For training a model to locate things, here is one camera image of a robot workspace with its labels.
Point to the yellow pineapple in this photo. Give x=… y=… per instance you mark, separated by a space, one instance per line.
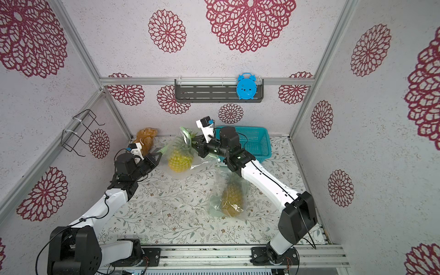
x=181 y=156

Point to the black wire wall rack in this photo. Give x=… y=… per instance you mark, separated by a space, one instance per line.
x=83 y=121

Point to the blue alarm clock toy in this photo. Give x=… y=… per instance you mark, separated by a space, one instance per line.
x=246 y=86

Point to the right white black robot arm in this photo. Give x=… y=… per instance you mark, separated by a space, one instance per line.
x=298 y=211

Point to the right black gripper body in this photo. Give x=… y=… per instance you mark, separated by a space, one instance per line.
x=201 y=147

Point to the clear zip-top bag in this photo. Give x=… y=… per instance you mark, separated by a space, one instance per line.
x=205 y=163
x=214 y=203

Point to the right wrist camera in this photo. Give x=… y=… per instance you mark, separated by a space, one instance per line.
x=206 y=125

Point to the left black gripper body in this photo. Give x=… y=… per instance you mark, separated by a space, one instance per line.
x=149 y=163

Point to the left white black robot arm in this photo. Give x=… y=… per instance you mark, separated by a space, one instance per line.
x=74 y=249

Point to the teal plastic basket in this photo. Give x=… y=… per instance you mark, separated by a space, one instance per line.
x=255 y=140

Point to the brown plush teddy bear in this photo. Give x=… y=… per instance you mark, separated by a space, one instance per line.
x=146 y=138

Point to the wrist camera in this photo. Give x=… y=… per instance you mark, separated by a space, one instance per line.
x=136 y=150
x=206 y=125

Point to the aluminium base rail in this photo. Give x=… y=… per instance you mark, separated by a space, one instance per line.
x=235 y=260

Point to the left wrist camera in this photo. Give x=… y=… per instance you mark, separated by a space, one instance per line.
x=136 y=150

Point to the brownish pineapple in bag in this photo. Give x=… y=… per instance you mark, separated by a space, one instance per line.
x=233 y=198

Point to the grey wall shelf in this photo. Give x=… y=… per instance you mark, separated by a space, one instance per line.
x=219 y=93

